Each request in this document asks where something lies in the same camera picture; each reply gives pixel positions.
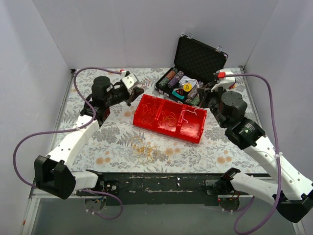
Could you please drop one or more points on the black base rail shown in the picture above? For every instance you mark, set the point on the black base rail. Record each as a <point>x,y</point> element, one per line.
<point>166,188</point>

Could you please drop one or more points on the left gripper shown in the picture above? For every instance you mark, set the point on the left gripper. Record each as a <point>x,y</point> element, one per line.
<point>132,95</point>

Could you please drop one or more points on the yellow dealer button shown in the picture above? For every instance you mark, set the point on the yellow dealer button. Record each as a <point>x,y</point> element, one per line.
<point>187,87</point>

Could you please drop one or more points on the red compartment tray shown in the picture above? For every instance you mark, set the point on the red compartment tray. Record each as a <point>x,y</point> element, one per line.
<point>173,119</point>

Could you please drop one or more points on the colourful block toy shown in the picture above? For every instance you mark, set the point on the colourful block toy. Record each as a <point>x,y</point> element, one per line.
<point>233,84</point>

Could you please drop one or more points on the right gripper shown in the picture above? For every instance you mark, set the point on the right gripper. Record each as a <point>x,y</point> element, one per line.
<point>205,98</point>

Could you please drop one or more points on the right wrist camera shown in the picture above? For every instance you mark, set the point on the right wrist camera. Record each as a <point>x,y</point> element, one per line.
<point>221,80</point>

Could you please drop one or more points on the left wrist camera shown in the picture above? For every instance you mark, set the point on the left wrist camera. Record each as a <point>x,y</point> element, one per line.
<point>129,80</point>

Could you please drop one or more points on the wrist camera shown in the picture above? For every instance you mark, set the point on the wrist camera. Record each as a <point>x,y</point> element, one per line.
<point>221,80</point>
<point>129,80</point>

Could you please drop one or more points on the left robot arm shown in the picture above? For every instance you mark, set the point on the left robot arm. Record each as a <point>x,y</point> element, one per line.
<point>52,173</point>

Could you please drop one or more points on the orange black chip row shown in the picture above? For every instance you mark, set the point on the orange black chip row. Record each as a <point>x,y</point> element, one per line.
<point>196,101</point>

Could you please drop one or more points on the purple poker chip row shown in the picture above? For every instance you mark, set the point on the purple poker chip row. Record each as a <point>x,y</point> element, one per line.
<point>175,79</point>

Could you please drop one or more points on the black poker chip case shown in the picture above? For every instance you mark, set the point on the black poker chip case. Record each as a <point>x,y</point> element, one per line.
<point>198,61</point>

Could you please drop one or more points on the floral table mat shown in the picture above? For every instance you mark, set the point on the floral table mat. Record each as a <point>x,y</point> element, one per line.
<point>121,147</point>

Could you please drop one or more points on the teal plastic piece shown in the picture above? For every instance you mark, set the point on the teal plastic piece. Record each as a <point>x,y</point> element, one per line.
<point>177,95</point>

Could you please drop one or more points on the white card deck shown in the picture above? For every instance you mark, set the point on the white card deck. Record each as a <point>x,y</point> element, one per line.
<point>186,80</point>

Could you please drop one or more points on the red triangle piece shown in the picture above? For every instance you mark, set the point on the red triangle piece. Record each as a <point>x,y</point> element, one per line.
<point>180,91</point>

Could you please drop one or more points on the green poker chip row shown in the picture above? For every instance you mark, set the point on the green poker chip row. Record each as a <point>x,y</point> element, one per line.
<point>164,82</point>

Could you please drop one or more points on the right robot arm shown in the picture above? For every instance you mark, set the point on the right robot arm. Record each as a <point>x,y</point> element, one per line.
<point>294,190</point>

